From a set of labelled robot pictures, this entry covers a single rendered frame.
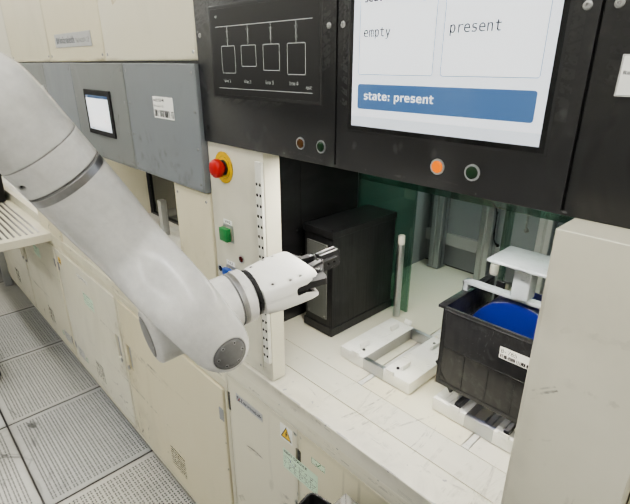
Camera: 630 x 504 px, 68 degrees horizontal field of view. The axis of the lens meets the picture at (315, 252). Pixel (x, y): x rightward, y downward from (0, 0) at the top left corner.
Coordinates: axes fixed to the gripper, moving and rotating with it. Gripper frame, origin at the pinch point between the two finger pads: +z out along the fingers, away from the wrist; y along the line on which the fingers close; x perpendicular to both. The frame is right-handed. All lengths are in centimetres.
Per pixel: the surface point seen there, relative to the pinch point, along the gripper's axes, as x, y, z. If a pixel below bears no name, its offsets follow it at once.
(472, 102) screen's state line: 27.3, 20.7, 7.8
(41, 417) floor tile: -127, -153, -62
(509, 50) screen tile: 33.1, 24.0, 9.0
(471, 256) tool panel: -45, -29, 83
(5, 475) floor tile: -123, -124, -79
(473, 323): -15.9, 15.3, 21.4
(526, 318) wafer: -17.6, 19.7, 31.9
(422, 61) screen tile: 31.5, 12.9, 7.4
